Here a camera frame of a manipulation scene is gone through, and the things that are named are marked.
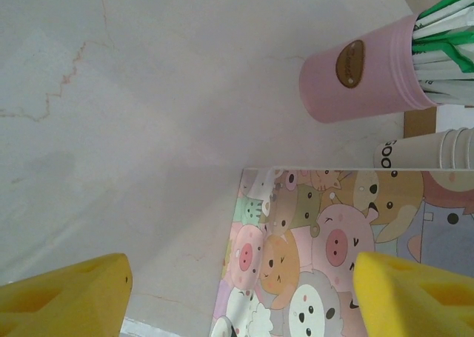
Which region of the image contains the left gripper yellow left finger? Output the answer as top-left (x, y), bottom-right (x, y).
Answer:
top-left (0, 253), bottom-right (133, 337)

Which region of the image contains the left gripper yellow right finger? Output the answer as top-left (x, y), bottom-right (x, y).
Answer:
top-left (351, 250), bottom-right (474, 337)

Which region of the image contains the cartoon print paper bag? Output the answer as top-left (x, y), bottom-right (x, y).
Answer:
top-left (209, 165), bottom-right (474, 337)

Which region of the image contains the white paper cup stack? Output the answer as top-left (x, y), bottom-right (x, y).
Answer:
top-left (373, 127), bottom-right (474, 171)

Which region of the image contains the brown cardboard napkin tray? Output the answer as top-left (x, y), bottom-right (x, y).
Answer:
top-left (402, 106), bottom-right (438, 138)

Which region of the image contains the pink straw holder cup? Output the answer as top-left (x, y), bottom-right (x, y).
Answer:
top-left (298, 13), bottom-right (440, 125)

